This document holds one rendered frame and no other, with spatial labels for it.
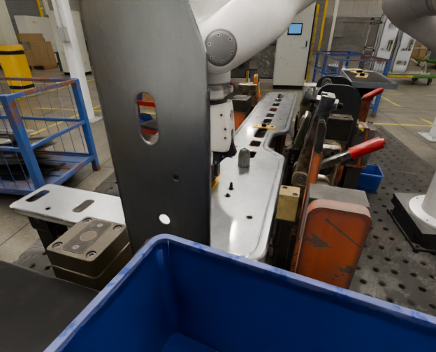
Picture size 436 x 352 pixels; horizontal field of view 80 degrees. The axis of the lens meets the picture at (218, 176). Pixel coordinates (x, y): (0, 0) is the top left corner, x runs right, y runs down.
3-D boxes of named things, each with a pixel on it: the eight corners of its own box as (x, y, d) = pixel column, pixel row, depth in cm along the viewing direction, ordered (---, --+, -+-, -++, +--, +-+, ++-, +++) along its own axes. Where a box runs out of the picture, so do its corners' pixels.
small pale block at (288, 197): (263, 311, 64) (280, 184, 47) (277, 316, 63) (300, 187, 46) (261, 325, 61) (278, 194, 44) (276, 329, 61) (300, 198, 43)
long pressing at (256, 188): (262, 92, 160) (263, 90, 160) (300, 95, 154) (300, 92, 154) (132, 242, 45) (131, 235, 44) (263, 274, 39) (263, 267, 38)
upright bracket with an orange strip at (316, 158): (279, 325, 61) (318, 116, 37) (285, 327, 61) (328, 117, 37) (277, 338, 59) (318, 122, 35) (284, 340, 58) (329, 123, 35)
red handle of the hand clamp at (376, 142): (294, 165, 53) (379, 131, 46) (299, 174, 54) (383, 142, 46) (293, 174, 50) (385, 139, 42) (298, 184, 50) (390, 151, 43)
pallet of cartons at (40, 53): (58, 67, 1186) (48, 33, 1122) (45, 69, 1116) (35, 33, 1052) (33, 66, 1197) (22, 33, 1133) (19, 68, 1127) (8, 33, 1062)
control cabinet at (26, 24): (40, 67, 1174) (21, 2, 1057) (30, 67, 1179) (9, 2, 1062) (63, 63, 1313) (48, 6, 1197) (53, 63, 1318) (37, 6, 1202)
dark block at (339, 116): (299, 232, 90) (323, 112, 70) (321, 237, 88) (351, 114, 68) (299, 242, 86) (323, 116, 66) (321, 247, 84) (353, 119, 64)
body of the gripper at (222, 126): (238, 91, 51) (236, 144, 57) (191, 88, 54) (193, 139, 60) (228, 98, 45) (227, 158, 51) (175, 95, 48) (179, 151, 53)
